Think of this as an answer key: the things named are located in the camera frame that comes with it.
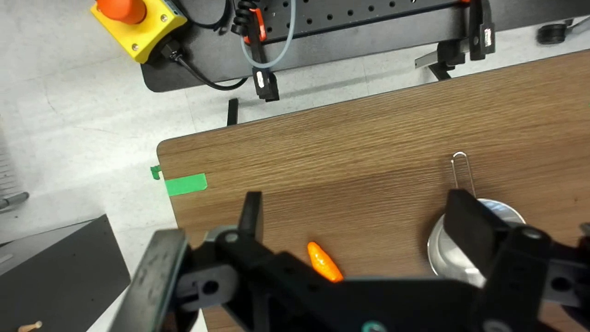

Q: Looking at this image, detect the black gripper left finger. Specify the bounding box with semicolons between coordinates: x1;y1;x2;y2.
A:
109;191;347;332

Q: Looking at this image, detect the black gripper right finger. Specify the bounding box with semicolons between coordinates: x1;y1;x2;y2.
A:
443;187;590;332

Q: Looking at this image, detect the orange toy carrot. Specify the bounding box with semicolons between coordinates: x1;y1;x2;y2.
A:
305;240;347;285

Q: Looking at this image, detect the small silver frying pan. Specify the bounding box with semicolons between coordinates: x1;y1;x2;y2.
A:
426;150;529;290

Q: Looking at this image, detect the green tape strip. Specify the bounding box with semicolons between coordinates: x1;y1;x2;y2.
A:
164;172;210;200

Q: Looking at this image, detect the dark grey box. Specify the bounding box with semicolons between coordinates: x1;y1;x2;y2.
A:
0;213;133;332

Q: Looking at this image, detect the black perforated breadboard table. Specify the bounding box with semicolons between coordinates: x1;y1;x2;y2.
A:
139;0;590;128

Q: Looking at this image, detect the yellow emergency stop box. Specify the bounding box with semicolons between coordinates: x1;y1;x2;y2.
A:
91;0;188;65

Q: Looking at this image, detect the black emergency stop cable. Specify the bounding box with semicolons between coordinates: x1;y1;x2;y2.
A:
161;41;251;93

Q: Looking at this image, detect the orange handled black clamp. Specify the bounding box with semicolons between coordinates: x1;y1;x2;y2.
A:
236;0;282;104
413;0;498;82

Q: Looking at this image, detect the grey cable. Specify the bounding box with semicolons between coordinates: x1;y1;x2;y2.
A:
238;0;301;71

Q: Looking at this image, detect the black coiled cable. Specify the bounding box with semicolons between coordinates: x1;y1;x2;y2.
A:
229;0;255;36

